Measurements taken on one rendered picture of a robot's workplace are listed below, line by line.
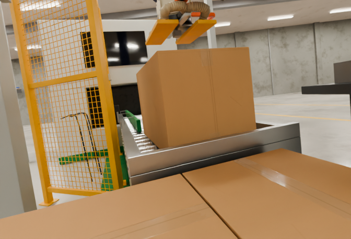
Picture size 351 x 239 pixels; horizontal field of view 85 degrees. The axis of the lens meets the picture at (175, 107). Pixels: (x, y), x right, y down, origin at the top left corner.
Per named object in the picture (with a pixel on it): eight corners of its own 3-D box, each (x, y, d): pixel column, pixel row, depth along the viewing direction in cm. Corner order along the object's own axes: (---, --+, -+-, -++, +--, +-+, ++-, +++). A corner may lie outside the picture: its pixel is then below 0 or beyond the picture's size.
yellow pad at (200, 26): (175, 44, 119) (174, 36, 119) (190, 44, 122) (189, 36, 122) (198, 23, 87) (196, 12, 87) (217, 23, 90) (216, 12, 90)
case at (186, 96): (143, 133, 127) (136, 73, 124) (198, 124, 140) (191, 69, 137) (170, 159, 70) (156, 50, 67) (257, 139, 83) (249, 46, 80)
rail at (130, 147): (119, 126, 283) (117, 114, 282) (123, 126, 285) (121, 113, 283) (134, 216, 63) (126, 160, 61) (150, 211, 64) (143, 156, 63)
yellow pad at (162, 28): (145, 45, 114) (144, 37, 113) (161, 45, 117) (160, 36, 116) (157, 23, 81) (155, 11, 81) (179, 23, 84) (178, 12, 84)
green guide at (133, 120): (120, 116, 283) (119, 110, 282) (127, 115, 286) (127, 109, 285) (126, 134, 130) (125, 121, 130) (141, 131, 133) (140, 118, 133)
